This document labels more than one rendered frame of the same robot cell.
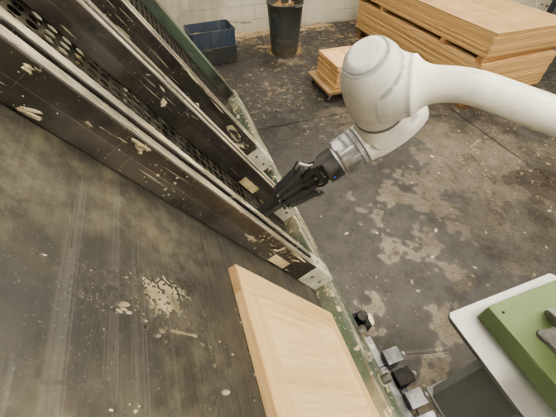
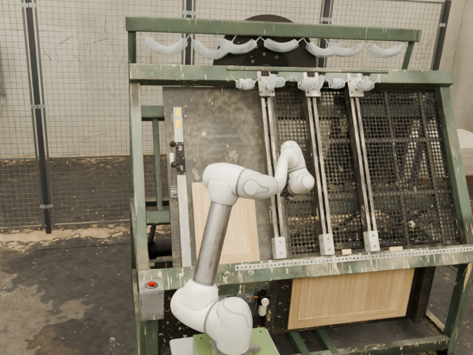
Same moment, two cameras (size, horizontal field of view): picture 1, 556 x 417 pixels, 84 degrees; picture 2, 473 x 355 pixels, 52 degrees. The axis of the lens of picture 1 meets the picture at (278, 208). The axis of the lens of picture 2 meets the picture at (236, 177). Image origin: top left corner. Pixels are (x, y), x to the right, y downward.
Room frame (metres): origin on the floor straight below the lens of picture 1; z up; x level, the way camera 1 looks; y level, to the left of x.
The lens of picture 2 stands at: (0.40, -2.71, 2.32)
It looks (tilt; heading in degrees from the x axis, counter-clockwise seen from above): 20 degrees down; 94
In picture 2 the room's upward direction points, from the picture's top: 3 degrees clockwise
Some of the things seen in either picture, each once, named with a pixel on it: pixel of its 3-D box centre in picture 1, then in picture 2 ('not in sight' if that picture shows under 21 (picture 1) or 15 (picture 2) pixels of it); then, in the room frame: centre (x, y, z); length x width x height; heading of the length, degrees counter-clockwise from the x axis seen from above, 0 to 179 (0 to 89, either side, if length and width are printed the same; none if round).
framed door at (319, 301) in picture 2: not in sight; (352, 287); (1.05, 0.23, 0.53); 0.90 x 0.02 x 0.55; 19
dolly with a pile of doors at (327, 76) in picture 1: (337, 72); not in sight; (3.62, -0.70, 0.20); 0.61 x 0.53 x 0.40; 19
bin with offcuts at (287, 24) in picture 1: (285, 27); not in sight; (4.78, -0.10, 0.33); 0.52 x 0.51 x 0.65; 19
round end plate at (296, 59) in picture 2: not in sight; (266, 71); (0.34, 0.92, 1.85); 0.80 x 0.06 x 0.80; 19
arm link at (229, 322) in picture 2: not in sight; (232, 322); (0.30, -0.91, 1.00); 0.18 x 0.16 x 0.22; 156
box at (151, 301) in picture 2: not in sight; (151, 300); (-0.15, -0.58, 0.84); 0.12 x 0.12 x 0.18; 19
